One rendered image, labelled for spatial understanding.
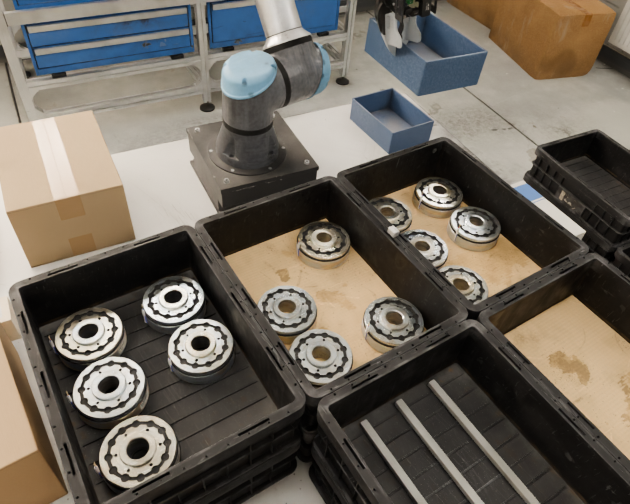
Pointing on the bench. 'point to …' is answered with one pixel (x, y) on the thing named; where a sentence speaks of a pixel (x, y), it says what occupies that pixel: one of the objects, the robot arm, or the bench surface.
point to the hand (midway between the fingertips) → (395, 46)
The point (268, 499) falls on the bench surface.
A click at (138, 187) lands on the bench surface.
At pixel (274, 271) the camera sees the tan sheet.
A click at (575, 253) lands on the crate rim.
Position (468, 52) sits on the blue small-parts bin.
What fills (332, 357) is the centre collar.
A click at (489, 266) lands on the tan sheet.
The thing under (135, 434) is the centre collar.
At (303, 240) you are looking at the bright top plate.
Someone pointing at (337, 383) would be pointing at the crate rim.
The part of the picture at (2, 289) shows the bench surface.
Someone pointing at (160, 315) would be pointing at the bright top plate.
